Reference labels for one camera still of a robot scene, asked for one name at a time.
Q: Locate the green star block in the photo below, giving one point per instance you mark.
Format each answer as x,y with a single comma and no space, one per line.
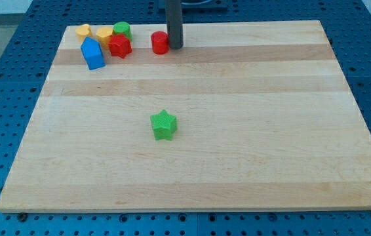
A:
164,125

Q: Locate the light wooden board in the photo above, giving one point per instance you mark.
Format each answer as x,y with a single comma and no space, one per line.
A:
266,121

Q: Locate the red cylinder block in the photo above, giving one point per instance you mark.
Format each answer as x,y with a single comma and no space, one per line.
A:
159,42

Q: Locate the green cylinder block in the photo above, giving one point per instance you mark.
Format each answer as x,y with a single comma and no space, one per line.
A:
124,28

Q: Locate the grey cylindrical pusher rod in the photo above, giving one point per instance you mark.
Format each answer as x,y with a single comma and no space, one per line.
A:
174,21

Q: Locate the yellow hexagon block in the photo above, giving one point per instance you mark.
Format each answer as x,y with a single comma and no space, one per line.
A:
103,35

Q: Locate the blue pentagon house block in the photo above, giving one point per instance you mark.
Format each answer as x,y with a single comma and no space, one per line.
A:
92,53

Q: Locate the yellow heart block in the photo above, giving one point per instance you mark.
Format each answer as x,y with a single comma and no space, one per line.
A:
83,31

